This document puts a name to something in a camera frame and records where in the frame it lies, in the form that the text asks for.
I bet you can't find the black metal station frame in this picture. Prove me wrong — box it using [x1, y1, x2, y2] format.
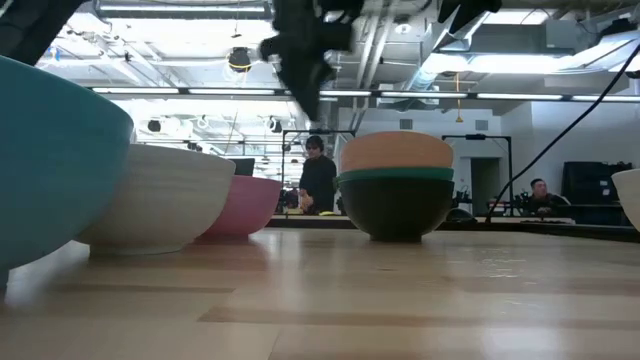
[281, 128, 357, 176]
[441, 133, 514, 216]

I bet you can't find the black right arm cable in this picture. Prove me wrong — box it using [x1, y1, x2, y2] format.
[483, 43, 640, 224]

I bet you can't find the green bowl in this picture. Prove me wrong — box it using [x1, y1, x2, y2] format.
[334, 166, 456, 189]

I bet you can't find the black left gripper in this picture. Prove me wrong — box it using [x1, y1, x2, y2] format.
[258, 0, 366, 122]

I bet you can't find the black bowl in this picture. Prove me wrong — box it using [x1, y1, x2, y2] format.
[338, 178, 456, 244]

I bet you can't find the teal bowl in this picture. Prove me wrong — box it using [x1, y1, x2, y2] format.
[0, 54, 135, 289]

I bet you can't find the pink bowl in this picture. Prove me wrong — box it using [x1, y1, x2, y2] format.
[199, 174, 284, 240]

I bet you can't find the long ceiling light strip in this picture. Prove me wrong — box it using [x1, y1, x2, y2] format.
[89, 86, 640, 103]

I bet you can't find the white ribbed bowl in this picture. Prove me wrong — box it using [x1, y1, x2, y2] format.
[610, 168, 640, 232]
[74, 143, 237, 256]

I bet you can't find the black ceiling dome camera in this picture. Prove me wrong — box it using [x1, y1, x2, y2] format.
[227, 46, 253, 74]

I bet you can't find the person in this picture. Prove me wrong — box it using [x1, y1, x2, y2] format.
[519, 178, 571, 217]
[298, 134, 338, 215]

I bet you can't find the black table edge strip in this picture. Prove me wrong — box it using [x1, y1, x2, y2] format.
[267, 214, 640, 245]

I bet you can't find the black monitor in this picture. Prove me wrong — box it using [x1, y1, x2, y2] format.
[229, 158, 256, 177]

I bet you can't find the yellow hanging pendant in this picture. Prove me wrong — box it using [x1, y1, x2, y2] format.
[453, 72, 465, 124]

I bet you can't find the orange bowl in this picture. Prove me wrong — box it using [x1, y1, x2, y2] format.
[339, 130, 455, 174]

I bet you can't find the black cabinet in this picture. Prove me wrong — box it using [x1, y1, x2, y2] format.
[559, 160, 635, 226]

